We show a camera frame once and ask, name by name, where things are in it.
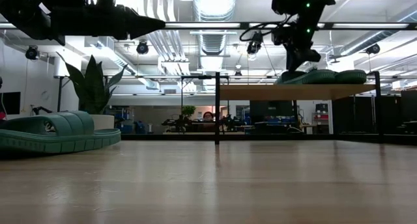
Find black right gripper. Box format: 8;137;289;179
284;40;323;73

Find black cabinet row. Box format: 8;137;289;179
334;95;401;135

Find dark wide monitor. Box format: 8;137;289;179
249;100;295;118

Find black frame bar with lights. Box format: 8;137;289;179
0;21;417;31

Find rack with red bins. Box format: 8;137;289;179
313;102;330;134

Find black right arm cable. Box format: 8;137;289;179
239;20;289;43

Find black flat monitor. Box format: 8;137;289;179
0;91;22;116

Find small bushy green plant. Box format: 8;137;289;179
181;105;197;119

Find teal rubber slide sandal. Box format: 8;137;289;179
274;68;339;85
0;110;122;154
334;69;368;85

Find wooden shelf with black frame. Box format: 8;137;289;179
214;70;382;146

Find silver ventilation duct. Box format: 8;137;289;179
192;0;238;55

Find black aluminium rig frame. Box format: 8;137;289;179
120;132;417;146

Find green snake plant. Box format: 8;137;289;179
55;51;128;116

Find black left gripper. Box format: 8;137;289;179
48;0;166;41

